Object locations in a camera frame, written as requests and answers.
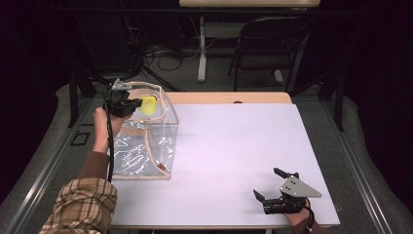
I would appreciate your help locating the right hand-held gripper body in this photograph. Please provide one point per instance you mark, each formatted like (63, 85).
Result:
(293, 190)

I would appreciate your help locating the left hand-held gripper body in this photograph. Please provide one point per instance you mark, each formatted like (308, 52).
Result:
(117, 100)

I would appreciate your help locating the yellow shuttlecock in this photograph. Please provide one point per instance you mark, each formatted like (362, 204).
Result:
(148, 105)

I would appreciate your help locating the clear bag with beige trim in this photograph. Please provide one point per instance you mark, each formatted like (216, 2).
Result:
(139, 152)

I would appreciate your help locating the person's right hand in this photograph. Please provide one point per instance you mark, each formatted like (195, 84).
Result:
(297, 217)

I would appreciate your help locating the person's left hand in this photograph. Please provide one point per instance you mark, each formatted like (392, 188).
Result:
(100, 130)

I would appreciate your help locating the black metal stand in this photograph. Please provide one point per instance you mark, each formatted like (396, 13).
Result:
(339, 100)
(74, 97)

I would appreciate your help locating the white table mat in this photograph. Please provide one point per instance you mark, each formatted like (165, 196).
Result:
(227, 146)

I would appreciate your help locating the wooden table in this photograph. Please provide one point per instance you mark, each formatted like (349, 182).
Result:
(211, 97)

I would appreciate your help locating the black folding chair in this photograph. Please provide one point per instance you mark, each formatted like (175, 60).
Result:
(269, 42)

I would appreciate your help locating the white desk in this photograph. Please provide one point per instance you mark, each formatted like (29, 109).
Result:
(248, 2)

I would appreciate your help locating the aluminium floor rail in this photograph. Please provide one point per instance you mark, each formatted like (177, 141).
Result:
(357, 169)
(48, 169)

